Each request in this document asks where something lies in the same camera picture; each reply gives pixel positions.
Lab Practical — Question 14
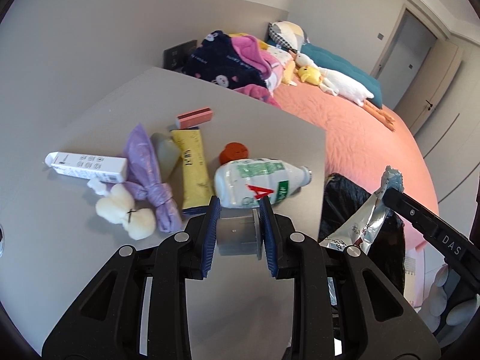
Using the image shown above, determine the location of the pink bed cover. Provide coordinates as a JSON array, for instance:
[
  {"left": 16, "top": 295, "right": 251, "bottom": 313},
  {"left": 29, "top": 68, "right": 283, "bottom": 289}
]
[{"left": 270, "top": 79, "right": 439, "bottom": 252}]

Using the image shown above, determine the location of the small translucent plastic bottle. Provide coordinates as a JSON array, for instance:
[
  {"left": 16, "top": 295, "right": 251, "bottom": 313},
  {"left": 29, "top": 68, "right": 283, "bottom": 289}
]
[{"left": 151, "top": 132, "right": 182, "bottom": 181}]

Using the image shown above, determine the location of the black trash bag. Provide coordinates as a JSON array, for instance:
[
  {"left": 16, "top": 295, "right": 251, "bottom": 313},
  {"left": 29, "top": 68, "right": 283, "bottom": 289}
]
[{"left": 319, "top": 172, "right": 407, "bottom": 308}]

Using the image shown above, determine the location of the pink sanding block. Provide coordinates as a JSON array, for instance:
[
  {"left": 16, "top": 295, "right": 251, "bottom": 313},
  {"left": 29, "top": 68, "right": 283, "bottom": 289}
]
[{"left": 176, "top": 107, "right": 214, "bottom": 130}]

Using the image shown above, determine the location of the white cardboard thermometer box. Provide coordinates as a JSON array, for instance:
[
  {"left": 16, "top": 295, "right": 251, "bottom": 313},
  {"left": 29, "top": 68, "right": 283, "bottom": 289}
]
[{"left": 45, "top": 151, "right": 128, "bottom": 184}]

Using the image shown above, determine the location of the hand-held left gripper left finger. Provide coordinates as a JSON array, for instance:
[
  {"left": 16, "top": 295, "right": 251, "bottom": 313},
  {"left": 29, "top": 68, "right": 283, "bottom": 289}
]
[{"left": 41, "top": 196, "right": 222, "bottom": 360}]

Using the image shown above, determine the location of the orange round lid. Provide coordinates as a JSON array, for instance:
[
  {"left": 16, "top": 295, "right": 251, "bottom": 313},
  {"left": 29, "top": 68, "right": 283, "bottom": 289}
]
[{"left": 219, "top": 142, "right": 251, "bottom": 165}]

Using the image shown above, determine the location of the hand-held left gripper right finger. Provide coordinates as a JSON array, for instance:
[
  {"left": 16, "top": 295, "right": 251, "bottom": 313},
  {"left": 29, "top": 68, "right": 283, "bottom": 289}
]
[{"left": 259, "top": 196, "right": 441, "bottom": 360}]

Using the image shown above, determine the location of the yellow snack packet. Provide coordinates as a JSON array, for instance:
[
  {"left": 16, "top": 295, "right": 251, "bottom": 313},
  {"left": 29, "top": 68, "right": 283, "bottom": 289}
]
[{"left": 170, "top": 127, "right": 215, "bottom": 212}]

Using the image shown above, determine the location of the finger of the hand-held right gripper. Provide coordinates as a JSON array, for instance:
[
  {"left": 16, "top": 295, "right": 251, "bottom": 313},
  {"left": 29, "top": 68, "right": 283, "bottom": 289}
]
[{"left": 382, "top": 187, "right": 445, "bottom": 242}]

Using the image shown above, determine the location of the yellow duck plush toy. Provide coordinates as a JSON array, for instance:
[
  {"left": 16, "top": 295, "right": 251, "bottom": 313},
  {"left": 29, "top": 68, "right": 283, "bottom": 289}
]
[{"left": 296, "top": 65, "right": 323, "bottom": 86}]

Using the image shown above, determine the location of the grey plastic cylinder cap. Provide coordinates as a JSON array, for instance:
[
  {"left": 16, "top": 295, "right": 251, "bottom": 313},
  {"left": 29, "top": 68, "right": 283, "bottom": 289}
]
[{"left": 217, "top": 209, "right": 263, "bottom": 260}]

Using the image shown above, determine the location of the teal cushion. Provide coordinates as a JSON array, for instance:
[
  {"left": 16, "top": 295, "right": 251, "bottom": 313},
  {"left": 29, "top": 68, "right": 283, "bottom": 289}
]
[{"left": 300, "top": 42, "right": 383, "bottom": 109}]

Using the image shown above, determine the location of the silver foil packet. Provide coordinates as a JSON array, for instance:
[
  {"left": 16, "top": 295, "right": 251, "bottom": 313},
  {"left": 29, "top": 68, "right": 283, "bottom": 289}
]
[{"left": 319, "top": 165, "right": 404, "bottom": 256}]

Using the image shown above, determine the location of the pink fleece blanket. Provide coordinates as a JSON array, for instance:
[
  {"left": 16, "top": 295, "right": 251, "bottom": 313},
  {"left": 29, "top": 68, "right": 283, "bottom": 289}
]
[{"left": 229, "top": 35, "right": 291, "bottom": 109}]

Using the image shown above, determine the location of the grey braided cushion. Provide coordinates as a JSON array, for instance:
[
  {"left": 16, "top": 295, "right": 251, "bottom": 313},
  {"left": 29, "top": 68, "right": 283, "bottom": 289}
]
[{"left": 418, "top": 264, "right": 479, "bottom": 334}]

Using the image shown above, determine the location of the purple knotted plastic bag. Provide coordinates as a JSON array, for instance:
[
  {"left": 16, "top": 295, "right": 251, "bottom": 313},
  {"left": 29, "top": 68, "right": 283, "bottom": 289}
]
[{"left": 122, "top": 122, "right": 183, "bottom": 233}]

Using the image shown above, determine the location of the checkered patchwork pillow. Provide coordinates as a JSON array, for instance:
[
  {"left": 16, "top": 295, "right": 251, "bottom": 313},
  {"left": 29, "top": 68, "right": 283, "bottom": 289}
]
[{"left": 267, "top": 20, "right": 310, "bottom": 51}]

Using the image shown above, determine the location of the navy printed fleece blanket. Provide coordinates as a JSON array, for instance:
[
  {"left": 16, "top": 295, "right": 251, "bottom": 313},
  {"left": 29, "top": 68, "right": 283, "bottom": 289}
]
[{"left": 182, "top": 30, "right": 272, "bottom": 91}]

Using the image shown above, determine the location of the white fluffy cotton bundle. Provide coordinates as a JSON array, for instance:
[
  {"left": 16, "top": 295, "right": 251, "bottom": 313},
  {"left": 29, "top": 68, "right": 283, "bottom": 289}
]
[{"left": 87, "top": 178, "right": 156, "bottom": 241}]

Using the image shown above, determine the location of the white goose plush toy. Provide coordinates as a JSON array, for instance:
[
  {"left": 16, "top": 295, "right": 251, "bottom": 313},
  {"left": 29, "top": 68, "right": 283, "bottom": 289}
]
[{"left": 290, "top": 50, "right": 396, "bottom": 132}]

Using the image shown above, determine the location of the black wall switch panel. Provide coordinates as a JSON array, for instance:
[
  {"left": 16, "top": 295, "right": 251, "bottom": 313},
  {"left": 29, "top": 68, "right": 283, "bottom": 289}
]
[{"left": 163, "top": 39, "right": 198, "bottom": 71}]

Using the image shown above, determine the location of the white plastic bottle green label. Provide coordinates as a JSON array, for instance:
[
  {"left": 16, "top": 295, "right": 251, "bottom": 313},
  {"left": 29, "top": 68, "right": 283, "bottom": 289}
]
[{"left": 214, "top": 157, "right": 313, "bottom": 209}]

